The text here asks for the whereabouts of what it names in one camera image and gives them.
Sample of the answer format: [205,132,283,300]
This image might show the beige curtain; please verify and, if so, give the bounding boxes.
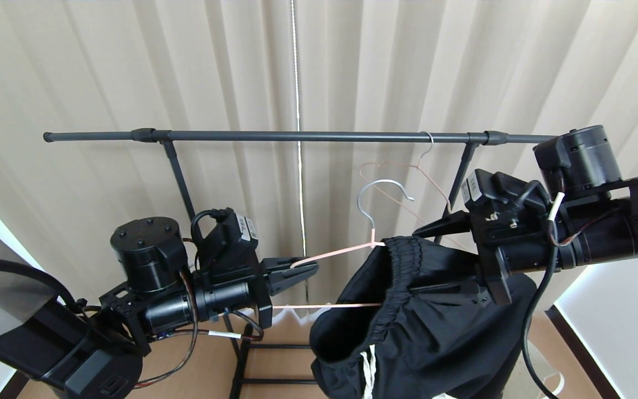
[0,0,638,325]

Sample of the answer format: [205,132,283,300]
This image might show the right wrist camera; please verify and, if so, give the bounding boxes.
[460,168,553,244]

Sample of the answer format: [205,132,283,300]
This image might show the pink clothes hanger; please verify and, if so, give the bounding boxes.
[359,131,469,251]
[272,178,415,310]

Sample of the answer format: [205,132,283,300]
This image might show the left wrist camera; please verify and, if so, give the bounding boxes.
[191,208,260,272]

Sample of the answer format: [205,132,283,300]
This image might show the black clothes rack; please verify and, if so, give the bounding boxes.
[43,128,560,399]

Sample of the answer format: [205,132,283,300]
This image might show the black shorts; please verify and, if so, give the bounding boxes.
[309,236,539,399]

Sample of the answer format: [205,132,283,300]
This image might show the white laundry basket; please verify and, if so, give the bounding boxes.
[510,335,567,399]

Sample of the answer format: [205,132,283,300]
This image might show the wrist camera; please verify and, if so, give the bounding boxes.
[460,168,553,244]
[191,208,260,272]

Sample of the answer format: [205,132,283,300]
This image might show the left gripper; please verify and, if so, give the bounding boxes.
[145,258,320,335]

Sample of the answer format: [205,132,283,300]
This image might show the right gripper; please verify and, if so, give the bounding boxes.
[408,212,638,306]

